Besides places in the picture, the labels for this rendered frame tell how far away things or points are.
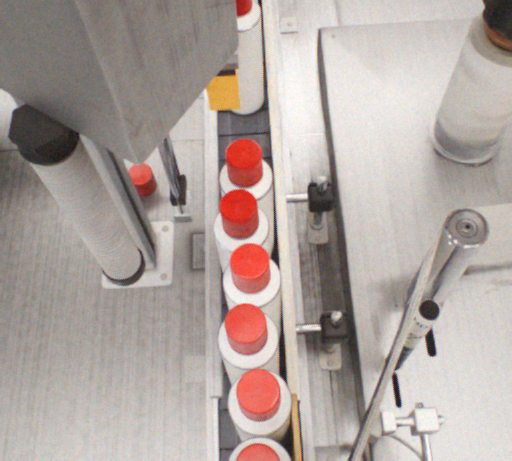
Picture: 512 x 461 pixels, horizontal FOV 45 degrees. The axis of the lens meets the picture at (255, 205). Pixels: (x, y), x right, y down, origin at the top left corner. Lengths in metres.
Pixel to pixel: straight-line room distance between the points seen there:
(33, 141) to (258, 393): 0.25
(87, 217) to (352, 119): 0.49
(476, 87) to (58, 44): 0.52
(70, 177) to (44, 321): 0.45
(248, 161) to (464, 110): 0.29
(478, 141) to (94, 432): 0.55
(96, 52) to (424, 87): 0.67
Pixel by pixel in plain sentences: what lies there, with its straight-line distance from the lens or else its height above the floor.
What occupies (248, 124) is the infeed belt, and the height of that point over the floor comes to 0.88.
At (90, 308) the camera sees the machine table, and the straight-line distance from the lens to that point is 0.79.
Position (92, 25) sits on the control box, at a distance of 0.24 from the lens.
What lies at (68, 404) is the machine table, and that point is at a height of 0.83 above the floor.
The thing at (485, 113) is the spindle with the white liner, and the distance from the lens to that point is 0.73.
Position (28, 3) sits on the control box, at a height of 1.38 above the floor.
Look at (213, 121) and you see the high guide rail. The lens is 0.72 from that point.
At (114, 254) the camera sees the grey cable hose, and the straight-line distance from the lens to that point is 0.46.
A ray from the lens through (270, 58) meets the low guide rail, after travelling 0.84.
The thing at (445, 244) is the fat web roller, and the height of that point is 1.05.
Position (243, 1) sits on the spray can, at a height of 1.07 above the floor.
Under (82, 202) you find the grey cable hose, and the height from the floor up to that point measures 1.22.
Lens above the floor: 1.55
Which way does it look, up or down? 62 degrees down
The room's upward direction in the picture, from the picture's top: 4 degrees counter-clockwise
